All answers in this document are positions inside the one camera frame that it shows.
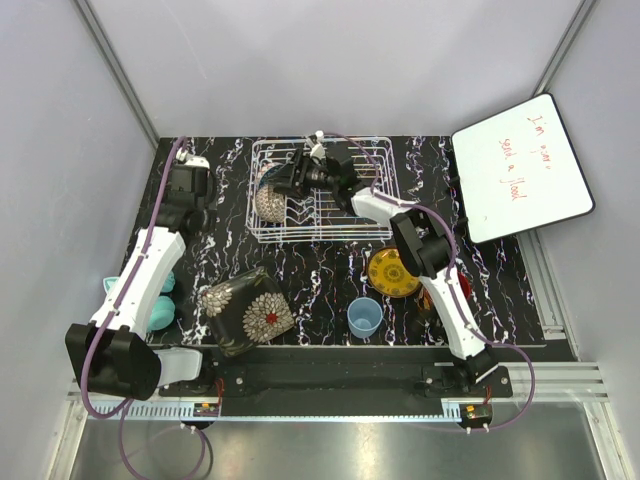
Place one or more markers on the beige red patterned bowl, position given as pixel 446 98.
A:
pixel 270 206

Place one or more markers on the blue red patterned bowl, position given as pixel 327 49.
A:
pixel 271 175

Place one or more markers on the teal cat ear headphones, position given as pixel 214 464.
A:
pixel 162 305

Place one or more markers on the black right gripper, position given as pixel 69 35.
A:
pixel 284 178

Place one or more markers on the light blue plastic cup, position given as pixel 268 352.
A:
pixel 364 316

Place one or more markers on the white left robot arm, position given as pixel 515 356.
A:
pixel 109 354

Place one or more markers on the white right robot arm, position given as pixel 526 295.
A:
pixel 425 243

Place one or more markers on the black floral square plate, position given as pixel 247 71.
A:
pixel 246 311

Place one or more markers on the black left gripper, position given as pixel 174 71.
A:
pixel 210 205

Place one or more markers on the yellow patterned plate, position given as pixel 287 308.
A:
pixel 387 274

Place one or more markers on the white wire dish rack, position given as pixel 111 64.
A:
pixel 317 217

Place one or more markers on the aluminium rail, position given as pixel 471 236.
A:
pixel 560 382

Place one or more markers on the red black lacquer bowl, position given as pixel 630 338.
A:
pixel 461 286

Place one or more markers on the white whiteboard with red writing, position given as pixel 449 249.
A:
pixel 518 171

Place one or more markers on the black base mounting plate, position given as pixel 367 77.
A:
pixel 324 367

